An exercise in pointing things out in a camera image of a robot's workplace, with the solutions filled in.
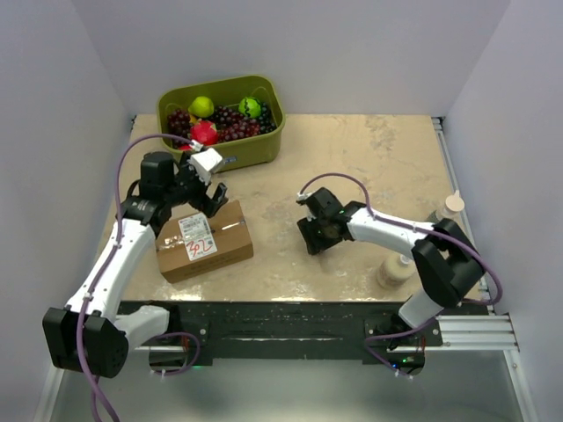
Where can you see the yellow-green pear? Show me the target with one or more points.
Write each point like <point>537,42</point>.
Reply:
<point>202,107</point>

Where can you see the brown cardboard express box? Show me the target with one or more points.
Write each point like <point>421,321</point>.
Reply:
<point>195,244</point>

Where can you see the aluminium frame rail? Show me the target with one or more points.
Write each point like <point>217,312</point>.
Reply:
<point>470,328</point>

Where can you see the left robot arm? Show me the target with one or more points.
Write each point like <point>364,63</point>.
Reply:
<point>88,334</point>

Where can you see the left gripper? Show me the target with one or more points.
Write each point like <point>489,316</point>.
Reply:
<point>208,206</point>

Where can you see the dark red grape bunch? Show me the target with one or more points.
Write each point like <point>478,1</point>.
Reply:
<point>231,124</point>

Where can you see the cream lotion pump bottle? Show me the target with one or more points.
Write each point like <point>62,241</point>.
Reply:
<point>395,271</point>

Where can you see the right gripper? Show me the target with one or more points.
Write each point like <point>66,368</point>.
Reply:
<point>314,244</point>

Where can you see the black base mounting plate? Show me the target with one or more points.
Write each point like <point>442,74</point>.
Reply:
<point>292,331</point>

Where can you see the green striped ball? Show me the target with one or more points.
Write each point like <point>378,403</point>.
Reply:
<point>250,107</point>

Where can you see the olive green plastic bin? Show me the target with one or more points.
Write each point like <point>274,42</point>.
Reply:
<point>228,92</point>

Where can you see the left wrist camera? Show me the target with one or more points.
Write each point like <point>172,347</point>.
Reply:
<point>206,163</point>

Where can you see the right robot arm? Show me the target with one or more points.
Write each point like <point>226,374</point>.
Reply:
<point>445,260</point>

